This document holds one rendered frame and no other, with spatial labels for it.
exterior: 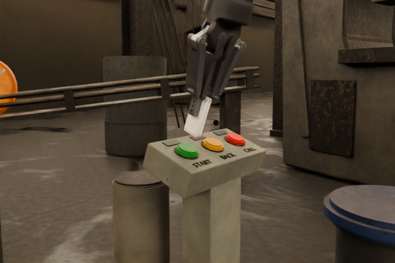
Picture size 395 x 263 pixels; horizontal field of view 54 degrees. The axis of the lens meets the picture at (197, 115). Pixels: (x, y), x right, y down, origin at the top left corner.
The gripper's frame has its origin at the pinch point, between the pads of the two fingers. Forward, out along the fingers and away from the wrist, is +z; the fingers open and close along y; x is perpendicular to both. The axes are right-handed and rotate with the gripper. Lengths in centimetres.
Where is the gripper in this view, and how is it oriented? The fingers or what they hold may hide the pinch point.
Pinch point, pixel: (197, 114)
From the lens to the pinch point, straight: 65.3
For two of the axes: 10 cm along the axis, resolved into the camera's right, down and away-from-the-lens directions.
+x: 7.2, 4.1, -5.6
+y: -6.4, 0.8, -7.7
